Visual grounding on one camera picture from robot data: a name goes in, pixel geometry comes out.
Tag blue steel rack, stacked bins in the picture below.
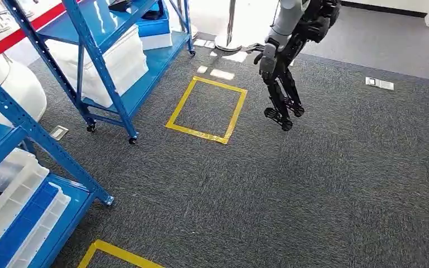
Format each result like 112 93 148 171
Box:
0 64 115 268

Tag large white storage bin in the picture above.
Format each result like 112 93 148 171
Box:
46 25 149 109

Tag bystander humanoid robot black legs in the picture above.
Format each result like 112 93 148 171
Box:
260 35 306 132

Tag blue steel rack, large bin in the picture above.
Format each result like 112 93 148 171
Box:
1 0 197 146

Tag bystander humanoid robot black torso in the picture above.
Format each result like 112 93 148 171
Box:
299 0 343 44

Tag small blue plastic bin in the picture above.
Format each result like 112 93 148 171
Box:
136 2 171 38

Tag chrome stanchion pole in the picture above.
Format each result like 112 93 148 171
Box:
214 0 244 52

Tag white floor socket plate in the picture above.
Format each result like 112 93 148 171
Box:
50 125 69 141
365 76 395 92

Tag low white plastic bin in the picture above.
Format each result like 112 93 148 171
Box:
5 184 72 268

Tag large white rounded shell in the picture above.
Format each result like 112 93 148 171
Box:
0 22 48 127

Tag small white plastic bin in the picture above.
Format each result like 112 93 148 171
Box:
140 32 173 51

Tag bystander humanoid robot grey hand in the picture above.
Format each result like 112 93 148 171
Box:
253 42 279 77

